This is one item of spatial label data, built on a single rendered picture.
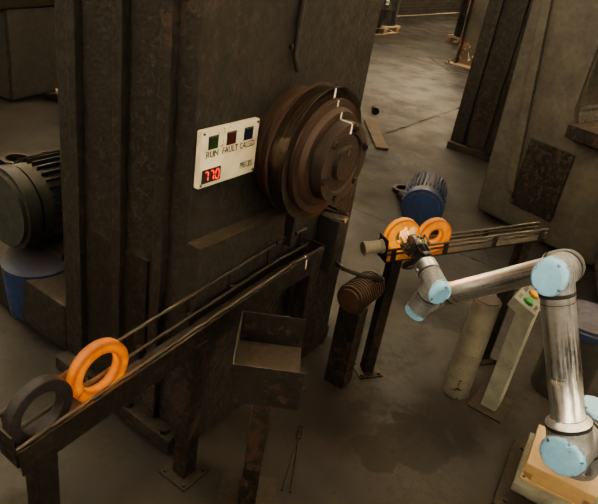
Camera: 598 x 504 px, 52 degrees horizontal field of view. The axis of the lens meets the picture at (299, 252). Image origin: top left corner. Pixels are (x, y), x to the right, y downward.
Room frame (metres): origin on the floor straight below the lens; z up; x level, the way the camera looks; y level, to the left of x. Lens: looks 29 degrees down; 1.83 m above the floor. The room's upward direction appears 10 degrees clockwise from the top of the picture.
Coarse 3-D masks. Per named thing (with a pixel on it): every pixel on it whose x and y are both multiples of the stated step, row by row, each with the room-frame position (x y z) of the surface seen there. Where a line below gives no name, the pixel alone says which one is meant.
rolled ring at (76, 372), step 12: (84, 348) 1.25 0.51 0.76; (96, 348) 1.26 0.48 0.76; (108, 348) 1.28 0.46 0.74; (120, 348) 1.32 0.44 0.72; (84, 360) 1.22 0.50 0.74; (120, 360) 1.32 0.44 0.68; (72, 372) 1.21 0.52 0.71; (84, 372) 1.22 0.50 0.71; (108, 372) 1.32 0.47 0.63; (120, 372) 1.32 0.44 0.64; (72, 384) 1.19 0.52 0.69; (96, 384) 1.28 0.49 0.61; (108, 384) 1.29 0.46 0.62; (84, 396) 1.22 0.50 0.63
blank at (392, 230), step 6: (396, 222) 2.31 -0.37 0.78; (402, 222) 2.31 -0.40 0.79; (408, 222) 2.32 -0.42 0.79; (414, 222) 2.33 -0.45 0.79; (390, 228) 2.30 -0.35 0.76; (396, 228) 2.30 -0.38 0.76; (402, 228) 2.31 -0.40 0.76; (408, 228) 2.32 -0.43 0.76; (384, 234) 2.31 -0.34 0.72; (390, 234) 2.29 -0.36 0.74; (396, 234) 2.30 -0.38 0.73; (390, 240) 2.29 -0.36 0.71; (396, 240) 2.31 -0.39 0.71; (390, 246) 2.30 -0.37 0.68; (396, 246) 2.31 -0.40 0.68
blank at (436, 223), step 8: (424, 224) 2.37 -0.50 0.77; (432, 224) 2.36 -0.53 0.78; (440, 224) 2.38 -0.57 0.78; (448, 224) 2.39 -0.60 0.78; (424, 232) 2.35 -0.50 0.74; (440, 232) 2.40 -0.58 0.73; (448, 232) 2.40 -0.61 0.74; (432, 240) 2.40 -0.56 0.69; (440, 240) 2.39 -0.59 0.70; (448, 240) 2.40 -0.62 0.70
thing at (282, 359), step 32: (256, 320) 1.60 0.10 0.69; (288, 320) 1.60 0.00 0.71; (256, 352) 1.55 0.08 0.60; (288, 352) 1.58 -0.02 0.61; (256, 384) 1.34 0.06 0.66; (288, 384) 1.35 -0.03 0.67; (256, 416) 1.47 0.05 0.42; (256, 448) 1.47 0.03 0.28; (224, 480) 1.55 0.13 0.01; (256, 480) 1.47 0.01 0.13
